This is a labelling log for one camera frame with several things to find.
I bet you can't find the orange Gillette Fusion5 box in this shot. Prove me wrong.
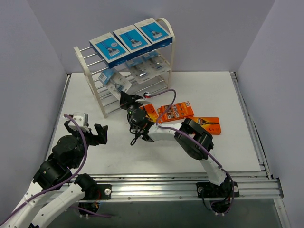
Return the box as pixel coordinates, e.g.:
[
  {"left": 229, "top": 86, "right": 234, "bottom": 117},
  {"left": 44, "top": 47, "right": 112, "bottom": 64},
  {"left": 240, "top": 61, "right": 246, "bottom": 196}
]
[
  {"left": 191, "top": 116, "right": 221, "bottom": 135},
  {"left": 140, "top": 104, "right": 158, "bottom": 123}
]

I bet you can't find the small blue cartridge pack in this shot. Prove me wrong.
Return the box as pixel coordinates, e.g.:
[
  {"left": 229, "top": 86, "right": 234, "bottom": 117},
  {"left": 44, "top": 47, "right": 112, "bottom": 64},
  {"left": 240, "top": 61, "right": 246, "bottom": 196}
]
[{"left": 98, "top": 68, "right": 132, "bottom": 102}]

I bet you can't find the orange Gillette styler box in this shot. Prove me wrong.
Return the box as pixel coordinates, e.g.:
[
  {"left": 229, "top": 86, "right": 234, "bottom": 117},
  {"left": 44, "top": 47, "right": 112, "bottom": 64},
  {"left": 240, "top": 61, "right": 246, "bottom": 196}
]
[{"left": 158, "top": 101, "right": 194, "bottom": 124}]

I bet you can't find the gillette razor blister pack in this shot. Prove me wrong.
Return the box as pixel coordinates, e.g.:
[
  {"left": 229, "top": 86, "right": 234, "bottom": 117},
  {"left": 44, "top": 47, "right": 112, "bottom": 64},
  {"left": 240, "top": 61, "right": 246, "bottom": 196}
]
[
  {"left": 142, "top": 54, "right": 171, "bottom": 74},
  {"left": 125, "top": 58, "right": 156, "bottom": 84}
]

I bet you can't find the Gillette razor blister pack front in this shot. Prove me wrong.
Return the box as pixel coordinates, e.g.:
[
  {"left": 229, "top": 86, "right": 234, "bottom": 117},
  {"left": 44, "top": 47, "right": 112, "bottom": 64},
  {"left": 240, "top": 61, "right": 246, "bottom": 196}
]
[{"left": 142, "top": 54, "right": 171, "bottom": 74}]

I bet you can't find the blue Harry's box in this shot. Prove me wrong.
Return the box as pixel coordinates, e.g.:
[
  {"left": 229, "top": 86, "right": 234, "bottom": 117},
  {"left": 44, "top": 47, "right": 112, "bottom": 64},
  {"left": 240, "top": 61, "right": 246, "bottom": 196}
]
[
  {"left": 113, "top": 25, "right": 153, "bottom": 59},
  {"left": 89, "top": 33, "right": 131, "bottom": 68},
  {"left": 134, "top": 18, "right": 173, "bottom": 49}
]

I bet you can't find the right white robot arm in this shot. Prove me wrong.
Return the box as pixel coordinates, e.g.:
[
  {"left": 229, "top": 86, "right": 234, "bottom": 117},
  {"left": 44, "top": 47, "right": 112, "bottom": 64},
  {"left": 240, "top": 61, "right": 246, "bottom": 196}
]
[{"left": 120, "top": 89, "right": 235, "bottom": 196}]

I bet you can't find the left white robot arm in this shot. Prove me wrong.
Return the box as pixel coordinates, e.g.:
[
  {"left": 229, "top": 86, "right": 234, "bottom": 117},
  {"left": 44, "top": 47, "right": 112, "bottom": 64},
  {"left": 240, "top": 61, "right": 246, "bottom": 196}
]
[{"left": 0, "top": 121, "right": 108, "bottom": 228}]

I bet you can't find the cream metal-rod shelf rack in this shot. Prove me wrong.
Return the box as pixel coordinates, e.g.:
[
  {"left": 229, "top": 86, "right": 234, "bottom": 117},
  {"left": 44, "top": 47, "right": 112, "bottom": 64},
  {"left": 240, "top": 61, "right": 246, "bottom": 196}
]
[{"left": 74, "top": 18, "right": 175, "bottom": 117}]

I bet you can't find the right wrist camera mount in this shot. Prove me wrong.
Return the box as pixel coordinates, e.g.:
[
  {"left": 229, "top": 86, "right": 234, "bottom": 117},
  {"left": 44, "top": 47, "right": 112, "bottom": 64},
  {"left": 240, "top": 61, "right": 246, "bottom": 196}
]
[{"left": 136, "top": 92, "right": 152, "bottom": 104}]

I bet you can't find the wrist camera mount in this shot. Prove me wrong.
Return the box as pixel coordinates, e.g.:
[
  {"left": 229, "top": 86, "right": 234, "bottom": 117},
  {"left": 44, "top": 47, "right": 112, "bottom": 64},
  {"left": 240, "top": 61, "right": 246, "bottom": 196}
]
[
  {"left": 136, "top": 92, "right": 152, "bottom": 104},
  {"left": 65, "top": 112, "right": 90, "bottom": 132}
]

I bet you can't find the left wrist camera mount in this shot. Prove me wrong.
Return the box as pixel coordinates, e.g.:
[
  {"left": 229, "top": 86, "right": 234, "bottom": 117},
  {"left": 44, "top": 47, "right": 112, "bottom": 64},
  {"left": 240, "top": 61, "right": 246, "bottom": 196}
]
[{"left": 65, "top": 112, "right": 90, "bottom": 132}]

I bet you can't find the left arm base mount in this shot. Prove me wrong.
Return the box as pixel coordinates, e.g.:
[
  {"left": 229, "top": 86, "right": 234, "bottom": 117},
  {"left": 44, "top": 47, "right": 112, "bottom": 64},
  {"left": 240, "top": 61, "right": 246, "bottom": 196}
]
[{"left": 78, "top": 184, "right": 112, "bottom": 213}]

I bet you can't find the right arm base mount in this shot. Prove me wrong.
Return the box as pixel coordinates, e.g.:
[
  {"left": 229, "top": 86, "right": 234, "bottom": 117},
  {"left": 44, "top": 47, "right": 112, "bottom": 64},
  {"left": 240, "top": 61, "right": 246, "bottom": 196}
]
[{"left": 196, "top": 177, "right": 240, "bottom": 215}]

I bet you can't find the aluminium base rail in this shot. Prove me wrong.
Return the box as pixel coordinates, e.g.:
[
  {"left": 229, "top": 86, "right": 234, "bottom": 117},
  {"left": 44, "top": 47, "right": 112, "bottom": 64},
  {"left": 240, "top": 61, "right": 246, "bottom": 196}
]
[{"left": 92, "top": 171, "right": 283, "bottom": 202}]

